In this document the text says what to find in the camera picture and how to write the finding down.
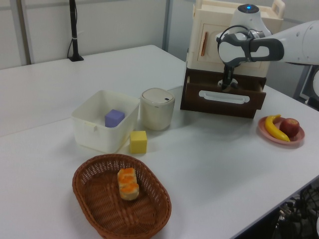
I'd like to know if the black cable tangle under table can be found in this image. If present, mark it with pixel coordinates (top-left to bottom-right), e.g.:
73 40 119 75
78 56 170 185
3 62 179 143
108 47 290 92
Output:
274 183 319 239

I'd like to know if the white drawer handle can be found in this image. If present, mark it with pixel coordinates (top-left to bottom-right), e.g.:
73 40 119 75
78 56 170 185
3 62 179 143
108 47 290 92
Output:
198 90 251 105

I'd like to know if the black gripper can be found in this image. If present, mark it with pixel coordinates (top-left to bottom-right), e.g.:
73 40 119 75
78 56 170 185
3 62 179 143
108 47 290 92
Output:
221 63 236 93

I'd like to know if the cream lidded trash can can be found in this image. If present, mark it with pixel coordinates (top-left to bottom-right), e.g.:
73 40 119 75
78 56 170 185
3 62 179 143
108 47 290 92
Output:
140 87 176 131

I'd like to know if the orange storage box door handle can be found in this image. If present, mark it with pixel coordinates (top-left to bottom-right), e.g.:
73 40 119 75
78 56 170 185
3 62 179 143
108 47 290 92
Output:
200 31 209 58

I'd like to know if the dark brown wooden drawer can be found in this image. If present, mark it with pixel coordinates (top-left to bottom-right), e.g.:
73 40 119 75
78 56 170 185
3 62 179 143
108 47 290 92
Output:
179 74 267 119

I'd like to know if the red toy apple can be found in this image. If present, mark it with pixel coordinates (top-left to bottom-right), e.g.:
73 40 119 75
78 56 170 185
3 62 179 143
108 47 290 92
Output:
279 118 301 137

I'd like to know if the brown wicker basket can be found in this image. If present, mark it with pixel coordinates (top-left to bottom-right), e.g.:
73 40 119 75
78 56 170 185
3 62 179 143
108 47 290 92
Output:
72 153 172 239

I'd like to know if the white plastic open bin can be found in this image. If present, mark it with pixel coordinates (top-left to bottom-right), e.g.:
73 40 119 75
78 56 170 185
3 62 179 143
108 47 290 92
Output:
70 90 141 154

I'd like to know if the purple foam cube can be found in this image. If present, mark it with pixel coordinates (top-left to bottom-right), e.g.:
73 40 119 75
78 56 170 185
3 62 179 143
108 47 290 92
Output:
104 109 126 128

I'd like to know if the yellow toy banana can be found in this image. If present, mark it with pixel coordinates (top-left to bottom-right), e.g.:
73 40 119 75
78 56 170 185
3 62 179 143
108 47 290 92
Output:
264 114 291 142

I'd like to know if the orange topped toy bread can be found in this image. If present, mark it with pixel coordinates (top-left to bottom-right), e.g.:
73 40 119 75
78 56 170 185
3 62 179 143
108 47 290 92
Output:
117 167 140 202

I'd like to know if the cream toy kitchen cabinet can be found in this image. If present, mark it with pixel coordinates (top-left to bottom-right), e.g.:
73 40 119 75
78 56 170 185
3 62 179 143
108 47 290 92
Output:
186 0 286 78

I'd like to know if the yellow foam cube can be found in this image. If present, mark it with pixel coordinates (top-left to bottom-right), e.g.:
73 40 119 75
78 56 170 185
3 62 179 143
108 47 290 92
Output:
129 130 148 154

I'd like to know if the black camera stand pole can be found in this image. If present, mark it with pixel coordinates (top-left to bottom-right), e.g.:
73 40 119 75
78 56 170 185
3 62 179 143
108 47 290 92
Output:
66 0 85 63

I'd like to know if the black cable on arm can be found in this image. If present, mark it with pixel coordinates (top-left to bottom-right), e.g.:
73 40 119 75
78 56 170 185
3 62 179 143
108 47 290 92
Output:
215 24 253 63

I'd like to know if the pink plate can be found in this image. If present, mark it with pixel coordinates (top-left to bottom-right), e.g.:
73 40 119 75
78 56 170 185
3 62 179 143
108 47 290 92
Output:
257 115 306 149

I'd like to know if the dark brown wooden cabinet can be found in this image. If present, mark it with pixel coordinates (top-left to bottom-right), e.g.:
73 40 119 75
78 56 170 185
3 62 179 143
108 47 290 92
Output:
184 67 268 87

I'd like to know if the small panda toy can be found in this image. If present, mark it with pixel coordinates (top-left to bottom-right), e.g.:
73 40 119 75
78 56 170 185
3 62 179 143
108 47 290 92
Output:
217 79 239 90

